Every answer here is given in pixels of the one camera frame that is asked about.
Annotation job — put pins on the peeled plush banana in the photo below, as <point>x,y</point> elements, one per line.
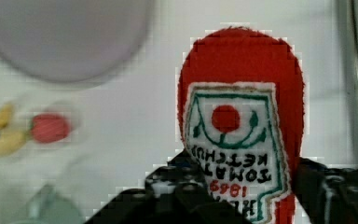
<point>10,140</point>

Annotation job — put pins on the red plush ketchup bottle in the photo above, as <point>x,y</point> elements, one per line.
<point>241,118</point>

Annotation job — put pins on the grey round plate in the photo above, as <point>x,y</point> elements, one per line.
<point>71,40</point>

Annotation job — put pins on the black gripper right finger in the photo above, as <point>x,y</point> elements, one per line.
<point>328,195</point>

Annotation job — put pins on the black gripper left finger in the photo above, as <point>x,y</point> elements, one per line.
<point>173,194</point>

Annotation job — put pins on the red plush strawberry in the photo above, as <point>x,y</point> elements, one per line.
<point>49,128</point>

